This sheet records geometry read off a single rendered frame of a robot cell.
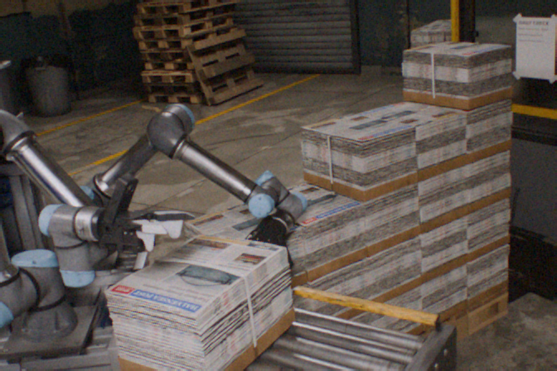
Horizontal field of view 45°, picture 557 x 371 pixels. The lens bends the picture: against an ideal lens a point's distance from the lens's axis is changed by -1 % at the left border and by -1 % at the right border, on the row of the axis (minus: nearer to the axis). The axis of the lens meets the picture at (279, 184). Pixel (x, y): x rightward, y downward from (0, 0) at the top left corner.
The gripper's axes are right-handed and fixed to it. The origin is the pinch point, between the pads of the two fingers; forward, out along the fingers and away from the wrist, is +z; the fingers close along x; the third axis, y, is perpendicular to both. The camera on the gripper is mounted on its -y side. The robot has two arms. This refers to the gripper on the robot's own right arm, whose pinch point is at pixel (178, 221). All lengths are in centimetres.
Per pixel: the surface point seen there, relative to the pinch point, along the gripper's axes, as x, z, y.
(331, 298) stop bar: -52, 15, 35
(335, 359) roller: -29, 24, 41
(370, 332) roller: -41, 30, 39
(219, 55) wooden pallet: -678, -346, -23
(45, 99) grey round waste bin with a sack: -570, -547, 24
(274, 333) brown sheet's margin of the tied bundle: -29.7, 7.5, 37.0
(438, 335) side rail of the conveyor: -43, 47, 38
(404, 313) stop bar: -48, 37, 35
